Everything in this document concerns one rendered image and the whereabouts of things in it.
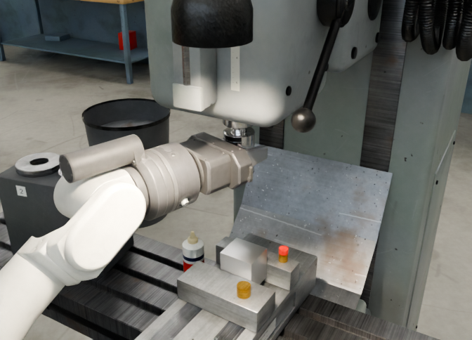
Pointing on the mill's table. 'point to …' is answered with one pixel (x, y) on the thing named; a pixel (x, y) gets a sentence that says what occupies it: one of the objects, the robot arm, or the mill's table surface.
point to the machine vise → (219, 330)
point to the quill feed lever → (304, 122)
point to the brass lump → (244, 289)
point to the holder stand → (36, 201)
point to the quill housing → (248, 55)
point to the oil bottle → (192, 251)
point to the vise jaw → (225, 296)
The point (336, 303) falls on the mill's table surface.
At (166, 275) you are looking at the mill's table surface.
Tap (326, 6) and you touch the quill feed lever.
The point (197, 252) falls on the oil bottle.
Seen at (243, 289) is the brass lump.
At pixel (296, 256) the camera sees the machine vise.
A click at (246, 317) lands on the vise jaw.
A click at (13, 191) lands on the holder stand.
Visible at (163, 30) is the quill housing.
